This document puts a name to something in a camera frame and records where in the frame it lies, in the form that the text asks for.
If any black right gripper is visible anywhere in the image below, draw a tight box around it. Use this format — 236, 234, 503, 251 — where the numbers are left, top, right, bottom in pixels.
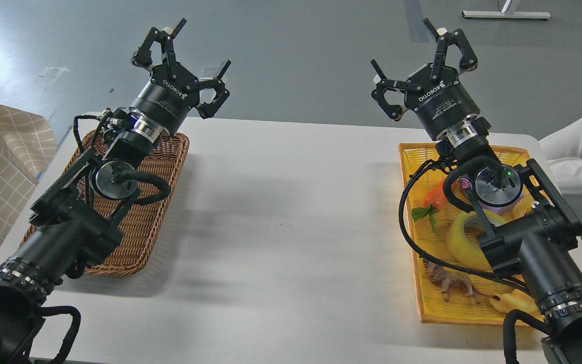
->
370, 18, 482, 141

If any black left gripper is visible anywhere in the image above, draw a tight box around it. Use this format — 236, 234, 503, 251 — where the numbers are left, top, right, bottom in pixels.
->
129, 18, 232, 132

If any yellow tape roll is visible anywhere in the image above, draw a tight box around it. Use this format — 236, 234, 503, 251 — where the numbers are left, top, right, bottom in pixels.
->
446, 211, 492, 271

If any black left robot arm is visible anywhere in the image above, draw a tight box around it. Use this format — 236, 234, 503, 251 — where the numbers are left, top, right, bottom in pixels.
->
0, 19, 230, 363

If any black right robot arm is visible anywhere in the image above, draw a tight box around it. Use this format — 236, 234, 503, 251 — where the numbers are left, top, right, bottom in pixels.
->
371, 19, 582, 363

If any white metal stand base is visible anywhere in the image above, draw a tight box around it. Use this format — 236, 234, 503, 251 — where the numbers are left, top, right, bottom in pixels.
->
461, 1, 552, 21

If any small dark can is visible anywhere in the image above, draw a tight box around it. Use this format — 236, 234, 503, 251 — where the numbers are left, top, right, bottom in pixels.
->
457, 176, 473, 193

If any orange toy carrot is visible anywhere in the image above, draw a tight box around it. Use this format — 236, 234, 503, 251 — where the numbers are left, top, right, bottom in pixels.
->
410, 179, 453, 237

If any purple sponge block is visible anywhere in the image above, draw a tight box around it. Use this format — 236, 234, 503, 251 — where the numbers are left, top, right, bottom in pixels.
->
479, 193, 524, 216

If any brown toy lion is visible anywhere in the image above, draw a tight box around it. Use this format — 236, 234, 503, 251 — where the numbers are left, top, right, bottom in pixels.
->
421, 258, 491, 304

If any yellow plastic basket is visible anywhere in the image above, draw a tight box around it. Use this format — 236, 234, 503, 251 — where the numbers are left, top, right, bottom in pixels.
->
398, 143, 534, 326

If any yellow toy croissant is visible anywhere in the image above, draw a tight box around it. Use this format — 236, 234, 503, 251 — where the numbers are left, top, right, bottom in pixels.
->
488, 290, 538, 313

